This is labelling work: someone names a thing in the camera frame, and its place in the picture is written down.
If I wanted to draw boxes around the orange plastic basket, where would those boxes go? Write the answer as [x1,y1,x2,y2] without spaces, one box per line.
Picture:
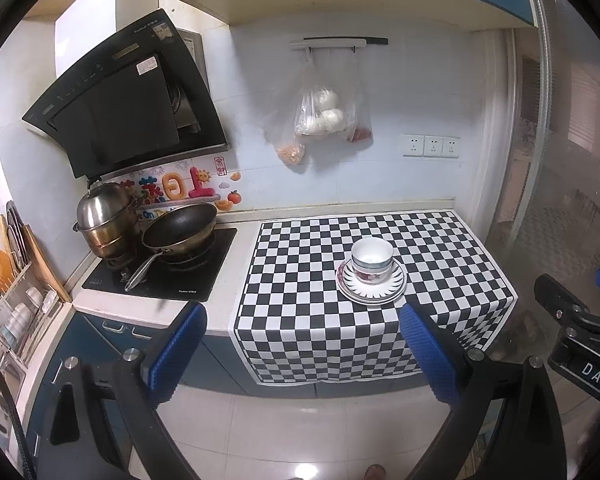
[0,247,17,293]

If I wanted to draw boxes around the white plate with black stripes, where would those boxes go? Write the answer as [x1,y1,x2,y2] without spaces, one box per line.
[341,255,407,297]

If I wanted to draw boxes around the white bowl with dark rim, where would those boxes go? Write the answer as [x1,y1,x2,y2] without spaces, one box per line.
[352,255,393,270]

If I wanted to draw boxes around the black wok with metal handle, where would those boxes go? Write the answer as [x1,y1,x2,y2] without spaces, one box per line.
[124,202,218,292]

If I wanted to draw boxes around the stack of small white bowls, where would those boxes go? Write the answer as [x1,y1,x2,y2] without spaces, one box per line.
[5,287,44,356]

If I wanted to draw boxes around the metal dish rack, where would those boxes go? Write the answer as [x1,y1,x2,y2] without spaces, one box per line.
[0,200,63,366]

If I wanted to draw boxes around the striped white plates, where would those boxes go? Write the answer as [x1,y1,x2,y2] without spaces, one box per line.
[338,260,407,302]

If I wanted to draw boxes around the black and white checkered tablecloth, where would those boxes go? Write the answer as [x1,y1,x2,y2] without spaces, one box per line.
[228,210,518,386]

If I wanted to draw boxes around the plastic bag of white buns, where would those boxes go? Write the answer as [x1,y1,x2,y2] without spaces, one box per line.
[294,52,358,137]

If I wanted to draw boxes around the stainless steel steamer pot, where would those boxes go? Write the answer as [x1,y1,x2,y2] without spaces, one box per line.
[72,178,143,259]

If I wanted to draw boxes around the white bowl with floral print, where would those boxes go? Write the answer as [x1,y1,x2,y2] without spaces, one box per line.
[354,265,392,285]

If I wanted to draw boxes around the plastic bag with orange contents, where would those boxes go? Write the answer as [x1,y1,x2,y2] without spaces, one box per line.
[262,110,307,166]

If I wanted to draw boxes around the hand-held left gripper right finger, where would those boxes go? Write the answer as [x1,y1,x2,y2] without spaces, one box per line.
[399,302,567,480]

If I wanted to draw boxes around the wall hook rail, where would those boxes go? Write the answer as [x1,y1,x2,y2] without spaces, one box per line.
[290,36,388,52]

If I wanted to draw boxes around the colourful wall stickers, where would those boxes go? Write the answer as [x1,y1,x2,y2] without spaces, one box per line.
[100,156,243,221]

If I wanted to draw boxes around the black range hood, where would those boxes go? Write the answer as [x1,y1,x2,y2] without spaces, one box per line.
[21,8,230,179]

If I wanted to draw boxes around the frosted glass sliding door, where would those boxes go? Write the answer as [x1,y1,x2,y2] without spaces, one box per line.
[480,0,600,411]

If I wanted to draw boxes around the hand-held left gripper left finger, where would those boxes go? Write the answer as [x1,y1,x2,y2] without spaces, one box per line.
[27,302,208,480]

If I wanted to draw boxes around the white bowl with coloured dots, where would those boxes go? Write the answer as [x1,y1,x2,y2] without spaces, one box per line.
[351,238,394,263]

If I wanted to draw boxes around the black glass gas stove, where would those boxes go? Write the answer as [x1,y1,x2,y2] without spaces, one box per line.
[81,227,238,303]

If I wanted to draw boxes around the white hood chimney cover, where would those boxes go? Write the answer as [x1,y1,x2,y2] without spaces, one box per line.
[55,0,160,81]

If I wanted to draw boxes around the wooden cutting board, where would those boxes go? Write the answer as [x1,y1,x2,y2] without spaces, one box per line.
[22,224,73,303]

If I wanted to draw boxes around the plastic bag with red contents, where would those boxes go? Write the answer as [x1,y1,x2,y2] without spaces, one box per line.
[347,52,374,143]

